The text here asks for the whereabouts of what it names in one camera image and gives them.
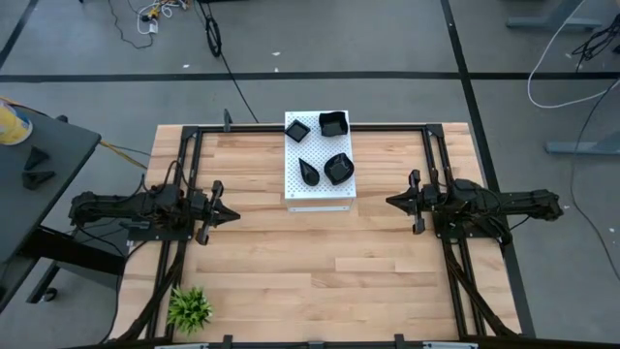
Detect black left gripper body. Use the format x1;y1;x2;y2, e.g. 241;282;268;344
186;179;225;246

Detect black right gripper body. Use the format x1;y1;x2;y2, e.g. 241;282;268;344
406;169;445;236

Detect black rounded wavy plate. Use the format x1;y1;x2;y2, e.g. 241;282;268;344
323;152;356;187

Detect black teardrop plate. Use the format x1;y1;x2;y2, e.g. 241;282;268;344
297;157;322;187

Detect large black square wavy plate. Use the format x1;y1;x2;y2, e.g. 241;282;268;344
318;111;350;139

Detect small black square plate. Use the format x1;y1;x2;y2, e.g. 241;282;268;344
284;118;312;143

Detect small green potted plant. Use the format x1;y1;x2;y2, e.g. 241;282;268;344
166;285;213;337

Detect white perforated metal shelf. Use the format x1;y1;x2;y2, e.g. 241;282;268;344
283;110;357;213

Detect dark grey side desk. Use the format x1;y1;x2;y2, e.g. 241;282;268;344
0;103;130;314

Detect black triangular part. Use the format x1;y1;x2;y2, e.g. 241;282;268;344
22;145;51;172
20;170;57;191

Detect yellow and blue canister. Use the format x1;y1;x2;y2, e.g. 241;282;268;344
0;98;34;147

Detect black aluminium frame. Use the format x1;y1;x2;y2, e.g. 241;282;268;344
144;123;524;349

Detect black cable bundle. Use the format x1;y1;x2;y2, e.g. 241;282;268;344
99;237;190;343
441;237;519;338

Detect yellow cable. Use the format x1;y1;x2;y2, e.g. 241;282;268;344
99;140;150;172

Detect thin black floor cable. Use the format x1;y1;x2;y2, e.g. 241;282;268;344
105;0;156;50
569;77;620;283

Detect white floor cable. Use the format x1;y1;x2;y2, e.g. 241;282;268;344
526;0;620;110

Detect hanging black cable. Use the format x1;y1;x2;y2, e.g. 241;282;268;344
195;0;261;125

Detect white power strip with cables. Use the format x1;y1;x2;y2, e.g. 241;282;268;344
136;0;189;36

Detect black cable tangle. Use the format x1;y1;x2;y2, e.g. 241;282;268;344
571;14;620;70

